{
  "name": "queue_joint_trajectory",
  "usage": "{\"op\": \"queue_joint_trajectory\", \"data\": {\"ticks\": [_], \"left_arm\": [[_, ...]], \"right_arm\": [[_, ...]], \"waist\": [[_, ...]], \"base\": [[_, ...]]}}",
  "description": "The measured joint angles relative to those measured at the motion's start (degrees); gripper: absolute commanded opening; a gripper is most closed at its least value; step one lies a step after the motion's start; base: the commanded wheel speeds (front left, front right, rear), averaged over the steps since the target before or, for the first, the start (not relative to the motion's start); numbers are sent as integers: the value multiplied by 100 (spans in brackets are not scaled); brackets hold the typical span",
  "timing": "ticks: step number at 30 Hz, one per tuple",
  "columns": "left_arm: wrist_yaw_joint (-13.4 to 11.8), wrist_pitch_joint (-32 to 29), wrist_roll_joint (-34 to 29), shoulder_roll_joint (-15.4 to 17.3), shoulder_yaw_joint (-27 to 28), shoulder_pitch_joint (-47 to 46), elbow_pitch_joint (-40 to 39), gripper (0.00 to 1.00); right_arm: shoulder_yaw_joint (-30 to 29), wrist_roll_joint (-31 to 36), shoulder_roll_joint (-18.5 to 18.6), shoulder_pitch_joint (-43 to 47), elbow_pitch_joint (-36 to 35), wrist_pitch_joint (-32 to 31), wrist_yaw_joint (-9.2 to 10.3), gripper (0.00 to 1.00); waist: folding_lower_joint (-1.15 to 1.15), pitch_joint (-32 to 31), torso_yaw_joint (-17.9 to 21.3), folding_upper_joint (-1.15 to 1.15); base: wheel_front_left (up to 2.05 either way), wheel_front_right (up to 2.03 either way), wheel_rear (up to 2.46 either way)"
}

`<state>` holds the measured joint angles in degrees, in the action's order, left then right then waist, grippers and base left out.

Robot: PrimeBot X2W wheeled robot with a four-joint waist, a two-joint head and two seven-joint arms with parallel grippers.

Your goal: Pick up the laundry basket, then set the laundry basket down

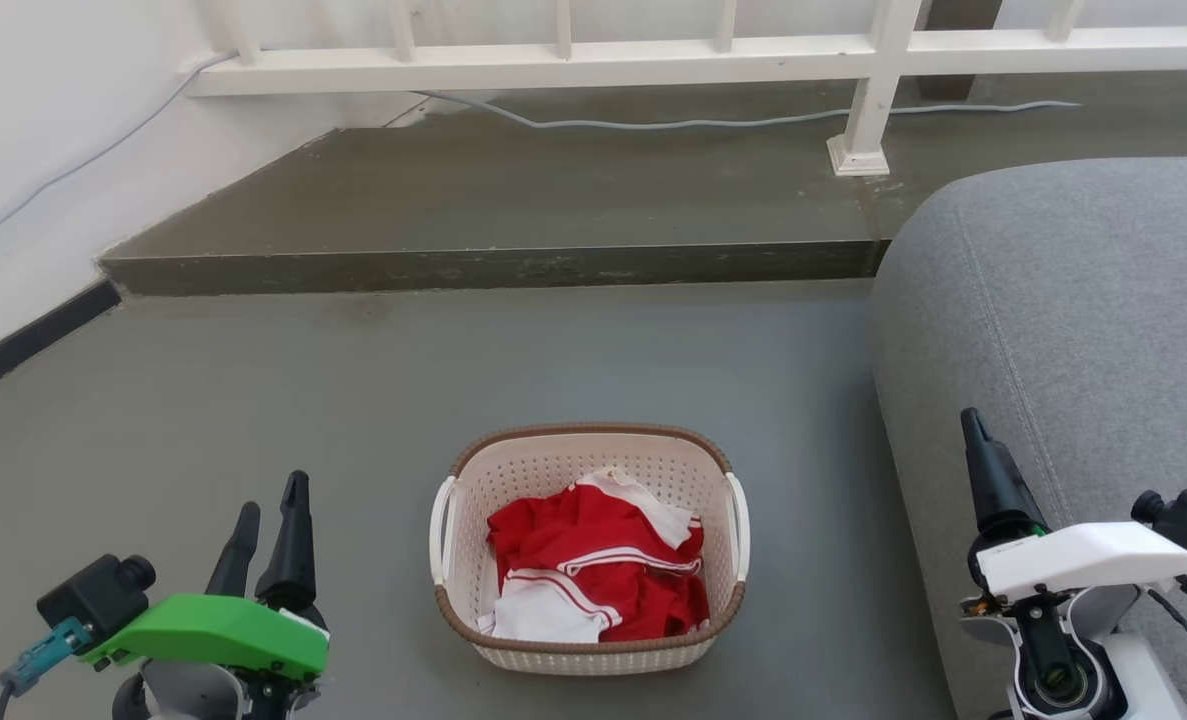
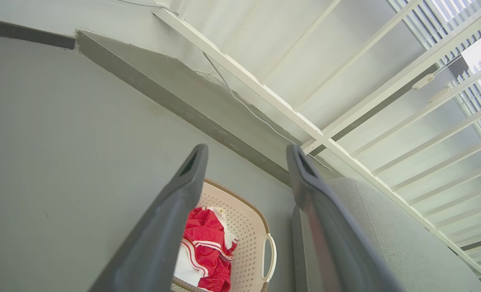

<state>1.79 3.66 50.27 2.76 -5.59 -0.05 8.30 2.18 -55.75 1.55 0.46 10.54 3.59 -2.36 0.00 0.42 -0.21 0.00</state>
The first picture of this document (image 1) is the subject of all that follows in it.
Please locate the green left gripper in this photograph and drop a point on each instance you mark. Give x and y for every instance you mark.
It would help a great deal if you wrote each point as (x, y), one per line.
(223, 630)

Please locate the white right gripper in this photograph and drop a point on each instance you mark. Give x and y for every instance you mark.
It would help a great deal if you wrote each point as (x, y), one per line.
(1083, 560)

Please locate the cream perforated plastic laundry basket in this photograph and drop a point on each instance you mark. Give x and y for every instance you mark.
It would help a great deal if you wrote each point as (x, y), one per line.
(593, 455)

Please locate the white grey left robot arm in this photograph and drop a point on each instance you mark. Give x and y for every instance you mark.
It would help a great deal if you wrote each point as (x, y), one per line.
(188, 695)

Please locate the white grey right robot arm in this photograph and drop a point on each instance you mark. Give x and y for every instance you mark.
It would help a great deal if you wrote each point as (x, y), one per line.
(1133, 680)

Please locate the grey fabric sofa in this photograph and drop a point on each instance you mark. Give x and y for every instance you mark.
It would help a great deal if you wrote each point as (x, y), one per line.
(1083, 320)

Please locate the red and white garment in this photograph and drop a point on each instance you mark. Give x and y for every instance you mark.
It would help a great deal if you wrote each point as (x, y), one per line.
(593, 540)

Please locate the white wooden railing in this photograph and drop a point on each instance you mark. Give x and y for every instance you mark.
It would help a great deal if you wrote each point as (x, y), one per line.
(553, 68)

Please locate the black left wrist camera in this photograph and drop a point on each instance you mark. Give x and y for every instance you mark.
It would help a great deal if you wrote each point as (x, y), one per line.
(93, 595)

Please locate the black wall baseboard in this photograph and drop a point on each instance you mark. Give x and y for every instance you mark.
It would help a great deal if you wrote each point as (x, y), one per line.
(23, 343)

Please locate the dark brown post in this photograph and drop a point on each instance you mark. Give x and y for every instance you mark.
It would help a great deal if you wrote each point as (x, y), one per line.
(953, 20)

